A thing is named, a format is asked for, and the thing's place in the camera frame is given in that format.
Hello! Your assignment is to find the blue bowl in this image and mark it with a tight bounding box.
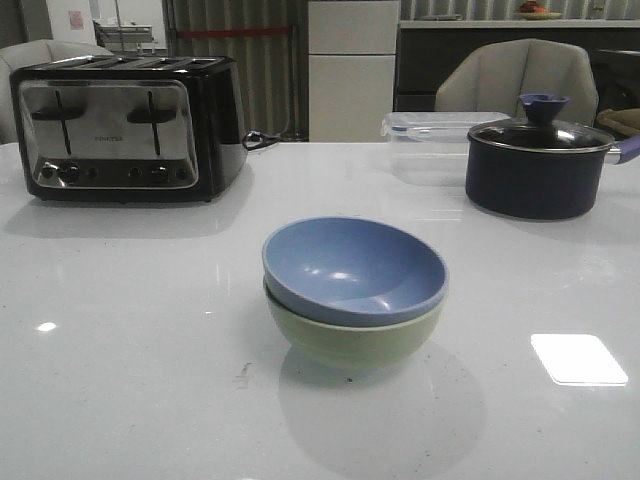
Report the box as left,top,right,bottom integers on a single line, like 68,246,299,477
262,217,449,327

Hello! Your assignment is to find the green bowl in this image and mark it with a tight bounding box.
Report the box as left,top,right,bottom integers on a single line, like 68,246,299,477
264,289,446,370

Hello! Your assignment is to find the clear plastic storage container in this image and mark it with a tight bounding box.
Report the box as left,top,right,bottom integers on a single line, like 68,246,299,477
381,112,508,188

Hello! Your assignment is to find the white refrigerator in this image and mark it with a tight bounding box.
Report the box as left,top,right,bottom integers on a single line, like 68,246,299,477
308,1,401,142

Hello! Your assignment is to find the dark blue saucepan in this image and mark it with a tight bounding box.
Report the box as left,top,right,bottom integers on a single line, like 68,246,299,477
465,136,639,220

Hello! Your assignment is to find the red barrier belt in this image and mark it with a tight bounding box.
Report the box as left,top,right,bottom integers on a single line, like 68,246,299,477
176,27,292,39

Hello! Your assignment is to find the beige armchair right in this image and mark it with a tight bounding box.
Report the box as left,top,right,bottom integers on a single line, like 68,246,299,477
435,38,599,126

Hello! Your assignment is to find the glass pot lid blue knob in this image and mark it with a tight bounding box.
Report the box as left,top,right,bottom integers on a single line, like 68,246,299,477
468,94,615,153

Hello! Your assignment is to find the black chrome four-slot toaster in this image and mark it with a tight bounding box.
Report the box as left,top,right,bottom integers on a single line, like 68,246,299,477
12,55,247,202

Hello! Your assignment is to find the fruit bowl on counter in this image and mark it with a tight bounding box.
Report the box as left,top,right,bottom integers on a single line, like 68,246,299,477
516,1,561,21

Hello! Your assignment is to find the black toaster power cord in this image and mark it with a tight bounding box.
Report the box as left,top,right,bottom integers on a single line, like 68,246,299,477
241,128,307,151

